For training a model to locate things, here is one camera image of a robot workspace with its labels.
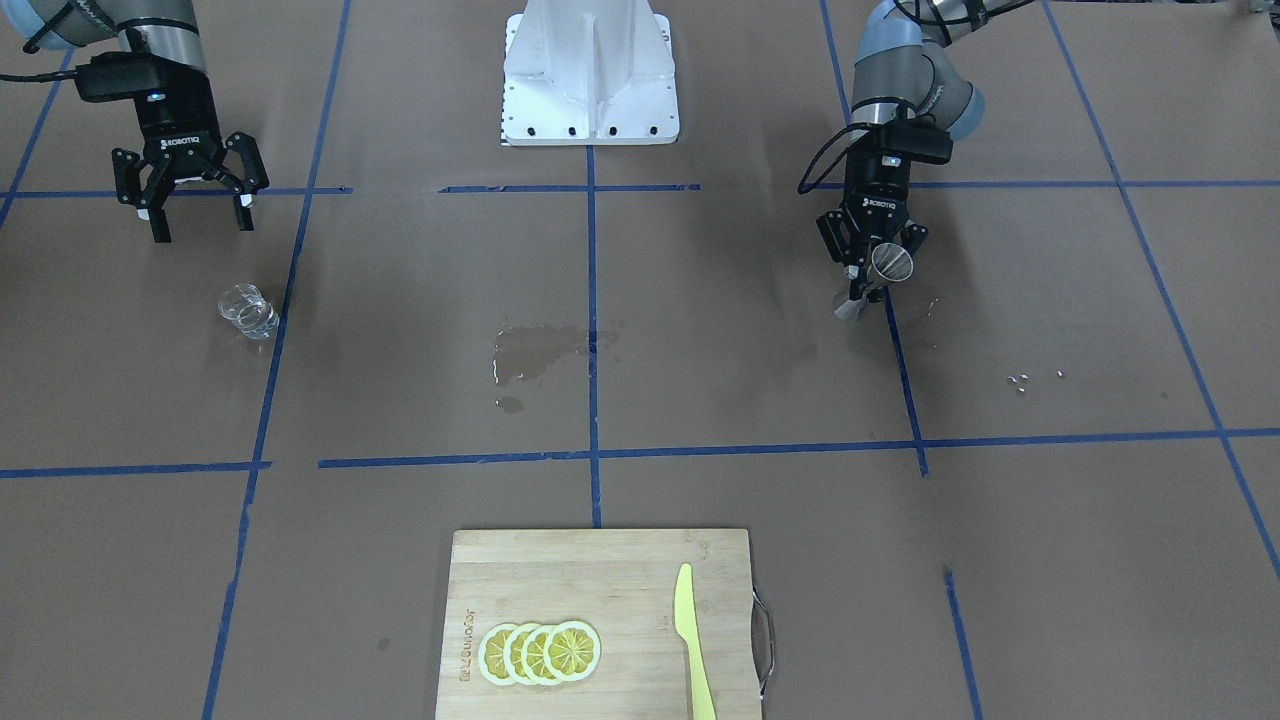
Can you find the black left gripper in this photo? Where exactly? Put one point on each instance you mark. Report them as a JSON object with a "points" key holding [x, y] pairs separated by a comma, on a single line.
{"points": [[877, 190]]}

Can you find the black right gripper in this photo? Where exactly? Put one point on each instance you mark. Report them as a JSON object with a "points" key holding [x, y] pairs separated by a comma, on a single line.
{"points": [[181, 128]]}

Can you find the clear glass beaker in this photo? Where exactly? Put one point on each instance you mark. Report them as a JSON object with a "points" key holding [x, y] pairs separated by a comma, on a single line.
{"points": [[244, 306]]}

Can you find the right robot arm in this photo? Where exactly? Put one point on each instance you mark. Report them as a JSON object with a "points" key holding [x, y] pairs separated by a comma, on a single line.
{"points": [[166, 29]]}

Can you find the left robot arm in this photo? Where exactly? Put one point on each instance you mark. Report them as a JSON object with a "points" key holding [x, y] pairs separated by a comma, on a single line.
{"points": [[909, 106]]}

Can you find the wooden cutting board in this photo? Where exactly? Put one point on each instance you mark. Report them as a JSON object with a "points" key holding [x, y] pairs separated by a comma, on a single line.
{"points": [[620, 581]]}

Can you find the yellow plastic knife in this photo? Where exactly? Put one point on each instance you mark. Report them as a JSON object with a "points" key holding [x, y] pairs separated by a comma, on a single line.
{"points": [[686, 626]]}

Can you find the lemon slice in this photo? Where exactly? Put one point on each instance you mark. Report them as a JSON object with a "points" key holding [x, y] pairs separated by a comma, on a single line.
{"points": [[572, 651], [493, 659], [513, 653], [533, 660]]}

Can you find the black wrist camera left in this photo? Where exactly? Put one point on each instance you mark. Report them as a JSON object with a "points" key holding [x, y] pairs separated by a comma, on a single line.
{"points": [[913, 140]]}

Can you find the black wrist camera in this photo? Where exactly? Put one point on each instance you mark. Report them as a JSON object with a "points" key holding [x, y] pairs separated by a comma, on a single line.
{"points": [[913, 140], [119, 76]]}

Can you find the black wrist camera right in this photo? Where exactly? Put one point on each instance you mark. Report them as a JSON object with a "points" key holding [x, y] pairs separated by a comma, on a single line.
{"points": [[119, 76]]}

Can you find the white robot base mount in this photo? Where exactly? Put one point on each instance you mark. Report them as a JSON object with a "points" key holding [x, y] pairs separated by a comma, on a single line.
{"points": [[579, 73]]}

